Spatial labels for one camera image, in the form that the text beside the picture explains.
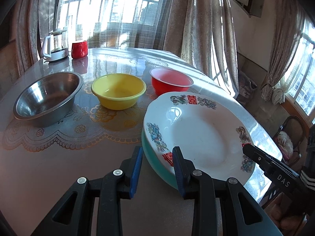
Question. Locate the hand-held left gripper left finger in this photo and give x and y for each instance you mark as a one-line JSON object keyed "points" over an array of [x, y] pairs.
{"points": [[136, 169]]}

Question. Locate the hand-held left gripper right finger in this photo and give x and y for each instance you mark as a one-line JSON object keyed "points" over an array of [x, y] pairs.
{"points": [[177, 172]]}

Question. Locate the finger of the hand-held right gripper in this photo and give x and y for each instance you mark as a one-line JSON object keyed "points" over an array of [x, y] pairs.
{"points": [[258, 157]]}

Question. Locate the teal plastic plate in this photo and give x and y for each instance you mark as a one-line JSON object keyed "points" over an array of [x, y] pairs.
{"points": [[157, 167]]}

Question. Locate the large white dragon print plate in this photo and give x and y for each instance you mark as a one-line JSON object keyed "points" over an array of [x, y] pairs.
{"points": [[204, 132]]}

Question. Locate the yellow plastic bowl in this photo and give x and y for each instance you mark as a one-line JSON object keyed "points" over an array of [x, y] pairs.
{"points": [[118, 91]]}

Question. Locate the red plastic bowl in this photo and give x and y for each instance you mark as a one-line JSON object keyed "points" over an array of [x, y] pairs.
{"points": [[169, 78]]}

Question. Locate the stainless steel bowl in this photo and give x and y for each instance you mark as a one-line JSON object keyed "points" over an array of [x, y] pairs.
{"points": [[44, 95]]}

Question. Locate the person's right forearm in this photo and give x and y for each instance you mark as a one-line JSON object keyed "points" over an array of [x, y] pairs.
{"points": [[308, 180]]}

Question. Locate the person's right hand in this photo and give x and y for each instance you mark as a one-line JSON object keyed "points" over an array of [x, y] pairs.
{"points": [[280, 211]]}

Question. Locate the white pink cushion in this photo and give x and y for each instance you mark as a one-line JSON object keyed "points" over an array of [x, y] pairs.
{"points": [[285, 143]]}

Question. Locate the wooden chair with cushion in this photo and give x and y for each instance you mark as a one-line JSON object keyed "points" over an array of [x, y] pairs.
{"points": [[296, 123]]}

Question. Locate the gold lace table mat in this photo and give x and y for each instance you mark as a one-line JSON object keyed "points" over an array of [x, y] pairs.
{"points": [[81, 130]]}

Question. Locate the plastic bag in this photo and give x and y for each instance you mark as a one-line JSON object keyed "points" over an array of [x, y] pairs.
{"points": [[247, 87]]}

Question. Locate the side window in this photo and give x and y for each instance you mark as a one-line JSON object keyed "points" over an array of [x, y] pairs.
{"points": [[304, 83]]}

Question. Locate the tied grey curtain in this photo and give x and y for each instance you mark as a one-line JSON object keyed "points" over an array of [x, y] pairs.
{"points": [[283, 54]]}

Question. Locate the red mug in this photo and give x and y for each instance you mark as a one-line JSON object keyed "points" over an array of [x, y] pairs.
{"points": [[79, 49]]}

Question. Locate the grey velvet curtain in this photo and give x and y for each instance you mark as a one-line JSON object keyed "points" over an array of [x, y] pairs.
{"points": [[201, 29], [34, 22]]}

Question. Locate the white glass electric kettle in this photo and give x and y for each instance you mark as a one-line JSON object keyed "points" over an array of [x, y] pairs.
{"points": [[57, 46]]}

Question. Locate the barred window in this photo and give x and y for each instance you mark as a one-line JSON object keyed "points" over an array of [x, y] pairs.
{"points": [[103, 2]]}

